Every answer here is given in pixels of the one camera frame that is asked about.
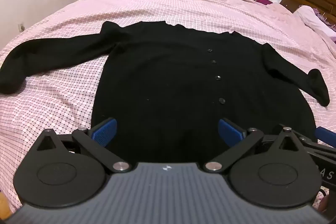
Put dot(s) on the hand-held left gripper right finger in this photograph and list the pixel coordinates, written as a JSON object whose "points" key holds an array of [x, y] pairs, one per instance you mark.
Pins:
{"points": [[231, 133]]}

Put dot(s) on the purple patterned cloth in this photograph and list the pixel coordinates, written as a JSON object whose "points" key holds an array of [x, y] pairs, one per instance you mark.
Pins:
{"points": [[321, 15]]}

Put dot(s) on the pink checked bed cover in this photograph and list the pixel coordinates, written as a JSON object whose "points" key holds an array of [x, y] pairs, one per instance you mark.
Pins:
{"points": [[183, 1]]}

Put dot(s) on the wooden bed frame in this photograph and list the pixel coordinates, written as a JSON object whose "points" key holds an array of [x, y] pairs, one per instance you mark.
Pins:
{"points": [[4, 204]]}

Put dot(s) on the white wall socket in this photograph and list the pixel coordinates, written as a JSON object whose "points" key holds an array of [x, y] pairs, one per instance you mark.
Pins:
{"points": [[21, 27]]}

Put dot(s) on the magenta garment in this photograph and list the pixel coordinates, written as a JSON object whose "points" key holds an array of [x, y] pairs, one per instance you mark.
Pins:
{"points": [[263, 1]]}

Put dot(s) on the pale pink pillow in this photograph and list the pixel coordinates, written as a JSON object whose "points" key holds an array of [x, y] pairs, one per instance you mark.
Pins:
{"points": [[305, 15]]}

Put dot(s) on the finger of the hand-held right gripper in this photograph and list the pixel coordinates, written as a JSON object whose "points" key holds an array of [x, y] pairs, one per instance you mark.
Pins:
{"points": [[325, 136]]}

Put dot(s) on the black buttoned cardigan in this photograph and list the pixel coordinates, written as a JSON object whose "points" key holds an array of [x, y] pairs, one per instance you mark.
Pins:
{"points": [[162, 77]]}

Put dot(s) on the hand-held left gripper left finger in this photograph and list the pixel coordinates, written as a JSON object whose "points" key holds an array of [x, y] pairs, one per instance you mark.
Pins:
{"points": [[103, 132]]}

